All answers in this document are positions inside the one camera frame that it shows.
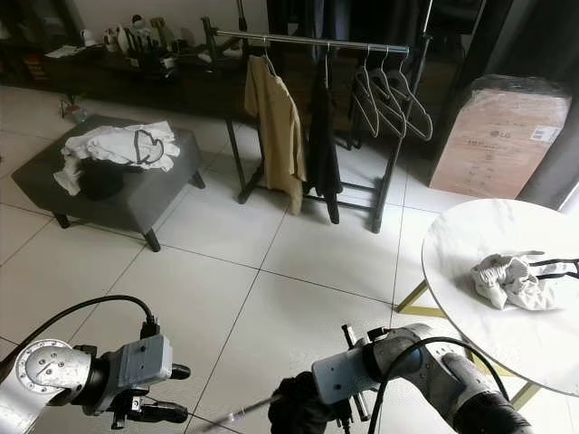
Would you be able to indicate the grey clothes hanger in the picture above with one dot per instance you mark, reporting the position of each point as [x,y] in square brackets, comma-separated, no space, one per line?
[371,113]
[421,113]
[398,113]
[240,414]

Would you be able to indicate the black shirt with white logo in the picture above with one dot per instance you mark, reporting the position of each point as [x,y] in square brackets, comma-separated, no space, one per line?
[324,145]

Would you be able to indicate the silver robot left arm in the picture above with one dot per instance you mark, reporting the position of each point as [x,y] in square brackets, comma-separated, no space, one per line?
[45,389]

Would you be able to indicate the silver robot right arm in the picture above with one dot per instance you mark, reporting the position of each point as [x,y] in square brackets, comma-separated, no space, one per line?
[452,389]

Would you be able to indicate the dark grey ottoman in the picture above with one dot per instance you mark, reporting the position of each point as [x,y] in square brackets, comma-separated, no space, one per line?
[158,172]

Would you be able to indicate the round white table gold legs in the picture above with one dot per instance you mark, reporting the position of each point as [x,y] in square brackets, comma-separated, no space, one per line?
[475,240]

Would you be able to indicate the white garment black trim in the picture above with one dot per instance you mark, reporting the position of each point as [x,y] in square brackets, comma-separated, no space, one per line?
[109,145]

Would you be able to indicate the beige shirt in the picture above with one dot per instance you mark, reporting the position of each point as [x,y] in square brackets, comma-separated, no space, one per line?
[276,136]

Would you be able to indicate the red blue floor item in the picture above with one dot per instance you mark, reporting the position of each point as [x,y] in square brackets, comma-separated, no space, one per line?
[72,115]

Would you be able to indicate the low dark wood cabinet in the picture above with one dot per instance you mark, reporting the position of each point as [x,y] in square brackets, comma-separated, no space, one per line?
[163,86]

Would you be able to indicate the plastic wrapped cardboard box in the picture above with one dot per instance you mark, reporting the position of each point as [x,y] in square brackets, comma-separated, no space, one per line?
[498,145]

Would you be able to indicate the dark grey sofa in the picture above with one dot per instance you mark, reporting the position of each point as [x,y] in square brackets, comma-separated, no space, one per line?
[556,172]

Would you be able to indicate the yellow white small item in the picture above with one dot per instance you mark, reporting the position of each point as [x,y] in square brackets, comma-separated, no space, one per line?
[203,57]

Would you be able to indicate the black power strip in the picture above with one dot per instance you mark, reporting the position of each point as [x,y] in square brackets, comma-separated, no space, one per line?
[145,58]

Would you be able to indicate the small red white bottle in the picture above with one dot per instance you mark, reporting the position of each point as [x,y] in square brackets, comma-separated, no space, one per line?
[105,42]

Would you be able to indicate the woven basket red lid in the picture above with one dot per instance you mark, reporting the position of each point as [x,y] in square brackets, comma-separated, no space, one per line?
[30,68]

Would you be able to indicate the white paper sheets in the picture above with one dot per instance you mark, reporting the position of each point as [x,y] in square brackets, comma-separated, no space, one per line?
[61,53]

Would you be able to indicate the grey white figurine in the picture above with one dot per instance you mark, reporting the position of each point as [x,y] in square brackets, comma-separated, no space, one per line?
[135,30]

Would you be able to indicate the small white figurine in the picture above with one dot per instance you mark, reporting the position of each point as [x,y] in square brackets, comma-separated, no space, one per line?
[84,40]

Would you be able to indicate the dark wood shelf unit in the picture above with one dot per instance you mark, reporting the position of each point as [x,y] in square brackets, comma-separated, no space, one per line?
[23,45]

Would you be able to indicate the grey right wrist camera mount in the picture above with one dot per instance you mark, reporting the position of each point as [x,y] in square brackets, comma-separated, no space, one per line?
[346,375]

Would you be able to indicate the black clothes rack silver rail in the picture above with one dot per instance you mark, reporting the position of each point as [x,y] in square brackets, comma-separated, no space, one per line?
[353,46]

